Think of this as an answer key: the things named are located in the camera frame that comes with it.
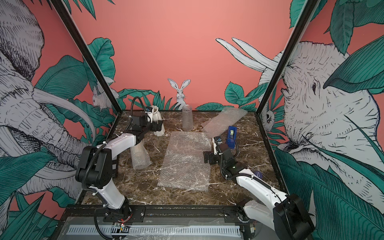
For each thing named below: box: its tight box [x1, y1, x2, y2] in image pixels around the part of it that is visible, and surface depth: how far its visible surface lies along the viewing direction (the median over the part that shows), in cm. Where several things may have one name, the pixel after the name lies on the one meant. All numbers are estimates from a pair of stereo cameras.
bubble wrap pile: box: [157, 131, 212, 192], surface depth 93 cm
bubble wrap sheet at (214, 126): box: [201, 107, 248, 139], surface depth 117 cm
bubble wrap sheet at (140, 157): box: [130, 139, 153, 170], surface depth 92 cm
